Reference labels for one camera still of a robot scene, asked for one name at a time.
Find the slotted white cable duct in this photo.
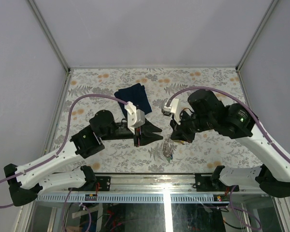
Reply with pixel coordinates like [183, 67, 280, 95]
[36, 193, 229, 203]

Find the folded navy blue cloth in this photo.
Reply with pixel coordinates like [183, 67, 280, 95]
[114, 83, 152, 115]

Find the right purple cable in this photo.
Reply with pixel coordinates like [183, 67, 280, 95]
[168, 86, 290, 230]

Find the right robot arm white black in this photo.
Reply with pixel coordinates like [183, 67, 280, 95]
[162, 87, 290, 198]

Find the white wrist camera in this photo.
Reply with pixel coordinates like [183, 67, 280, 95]
[161, 98, 181, 125]
[124, 101, 145, 130]

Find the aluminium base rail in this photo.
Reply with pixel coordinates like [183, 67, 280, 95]
[38, 173, 269, 193]

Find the right aluminium frame post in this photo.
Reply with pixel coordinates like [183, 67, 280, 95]
[235, 0, 281, 73]

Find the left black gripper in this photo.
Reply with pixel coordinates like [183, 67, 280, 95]
[101, 118, 165, 148]

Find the keyring with tagged keys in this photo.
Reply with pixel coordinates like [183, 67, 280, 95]
[162, 135, 174, 163]

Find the purple cable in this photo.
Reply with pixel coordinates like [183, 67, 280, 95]
[0, 94, 129, 209]
[168, 86, 290, 230]

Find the left aluminium frame post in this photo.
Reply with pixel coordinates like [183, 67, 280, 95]
[26, 0, 71, 73]

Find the aluminium frame post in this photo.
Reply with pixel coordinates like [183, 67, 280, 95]
[26, 0, 71, 73]
[235, 0, 281, 73]

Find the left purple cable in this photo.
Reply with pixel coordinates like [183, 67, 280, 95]
[0, 94, 129, 209]

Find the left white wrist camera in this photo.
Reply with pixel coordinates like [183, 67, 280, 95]
[124, 101, 145, 130]

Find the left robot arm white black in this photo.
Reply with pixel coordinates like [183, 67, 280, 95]
[4, 110, 163, 206]

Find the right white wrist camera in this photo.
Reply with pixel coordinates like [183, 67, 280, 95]
[161, 98, 181, 125]

